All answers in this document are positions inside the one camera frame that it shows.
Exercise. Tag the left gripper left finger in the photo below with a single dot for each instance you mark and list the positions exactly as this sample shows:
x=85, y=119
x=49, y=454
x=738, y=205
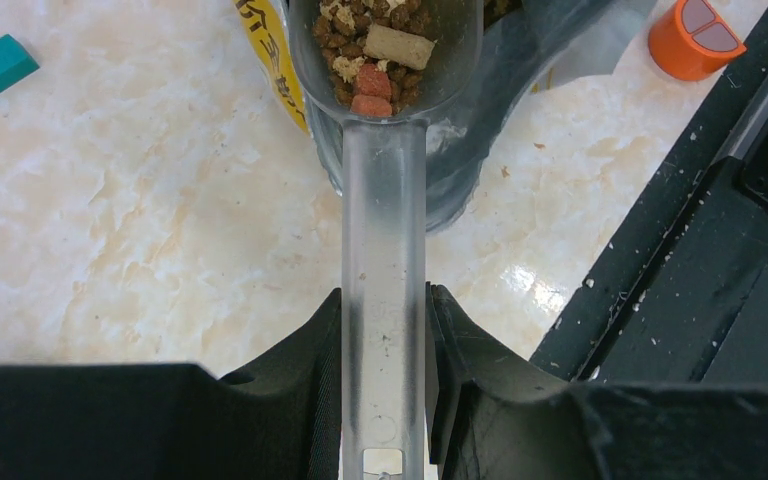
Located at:
x=277, y=417

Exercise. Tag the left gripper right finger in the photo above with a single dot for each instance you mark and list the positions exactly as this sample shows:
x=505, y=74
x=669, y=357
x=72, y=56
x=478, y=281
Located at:
x=494, y=415

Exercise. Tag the clear plastic scoop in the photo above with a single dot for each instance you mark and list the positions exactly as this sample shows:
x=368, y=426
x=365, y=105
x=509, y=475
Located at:
x=383, y=244

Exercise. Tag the pet food bag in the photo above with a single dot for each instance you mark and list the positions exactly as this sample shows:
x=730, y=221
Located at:
x=377, y=53

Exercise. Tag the orange plastic piece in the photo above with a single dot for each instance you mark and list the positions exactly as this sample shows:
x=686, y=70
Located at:
x=691, y=41

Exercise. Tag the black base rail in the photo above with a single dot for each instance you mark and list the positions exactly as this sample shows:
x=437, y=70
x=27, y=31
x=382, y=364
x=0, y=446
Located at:
x=680, y=294

